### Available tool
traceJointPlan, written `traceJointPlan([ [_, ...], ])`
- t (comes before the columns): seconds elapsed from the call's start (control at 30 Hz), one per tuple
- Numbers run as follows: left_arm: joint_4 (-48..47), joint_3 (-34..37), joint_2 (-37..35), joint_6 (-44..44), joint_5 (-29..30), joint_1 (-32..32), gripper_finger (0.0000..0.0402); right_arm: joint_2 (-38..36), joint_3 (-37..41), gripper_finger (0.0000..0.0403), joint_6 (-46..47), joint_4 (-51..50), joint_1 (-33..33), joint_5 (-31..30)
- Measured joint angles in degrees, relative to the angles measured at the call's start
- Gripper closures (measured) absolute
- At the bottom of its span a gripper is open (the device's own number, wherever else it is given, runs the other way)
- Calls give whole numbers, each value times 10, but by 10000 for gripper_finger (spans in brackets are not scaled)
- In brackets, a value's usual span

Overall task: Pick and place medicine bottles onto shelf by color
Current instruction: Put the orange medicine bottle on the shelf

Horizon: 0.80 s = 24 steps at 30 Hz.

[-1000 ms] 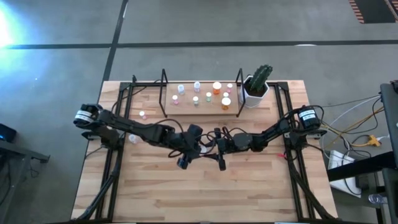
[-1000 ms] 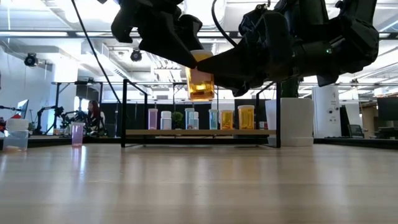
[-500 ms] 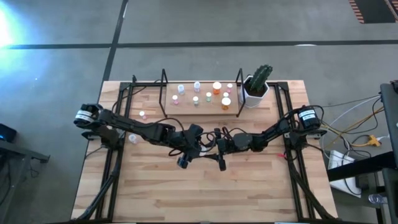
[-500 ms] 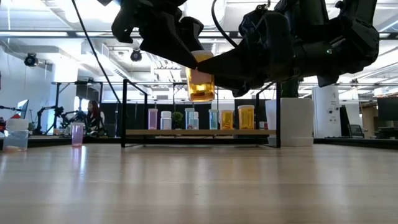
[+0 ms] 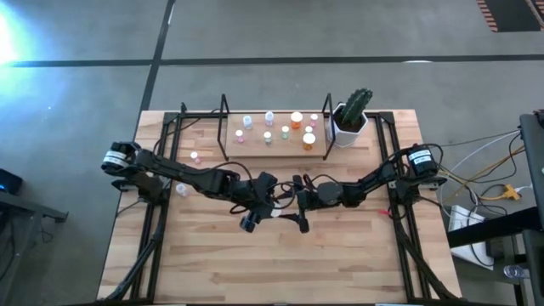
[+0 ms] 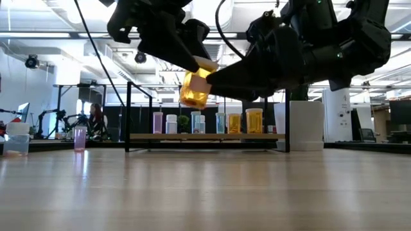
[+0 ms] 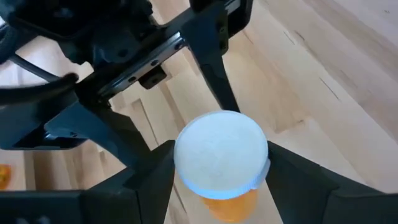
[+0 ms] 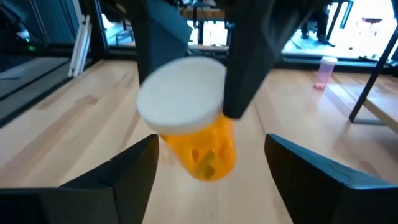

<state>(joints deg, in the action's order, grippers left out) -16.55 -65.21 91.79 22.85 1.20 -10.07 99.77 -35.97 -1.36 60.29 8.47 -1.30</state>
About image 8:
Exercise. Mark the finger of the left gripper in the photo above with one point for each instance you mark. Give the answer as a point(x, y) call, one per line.
point(258, 46)
point(158, 34)

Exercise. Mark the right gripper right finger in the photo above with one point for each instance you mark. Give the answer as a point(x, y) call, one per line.
point(304, 183)

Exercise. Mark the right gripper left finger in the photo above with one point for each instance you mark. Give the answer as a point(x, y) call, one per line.
point(136, 180)

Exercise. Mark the large orange medicine bottle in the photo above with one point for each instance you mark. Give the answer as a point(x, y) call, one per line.
point(186, 93)

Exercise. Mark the pink medicine bottle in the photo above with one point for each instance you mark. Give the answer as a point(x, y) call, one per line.
point(325, 73)

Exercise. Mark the person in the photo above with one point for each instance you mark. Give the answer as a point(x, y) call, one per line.
point(320, 25)

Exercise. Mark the white metal bar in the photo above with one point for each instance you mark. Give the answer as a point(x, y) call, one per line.
point(79, 46)

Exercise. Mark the black device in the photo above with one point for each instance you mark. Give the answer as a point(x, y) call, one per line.
point(18, 31)

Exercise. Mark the wooden shelf black metal frame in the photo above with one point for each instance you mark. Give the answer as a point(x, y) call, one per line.
point(387, 113)

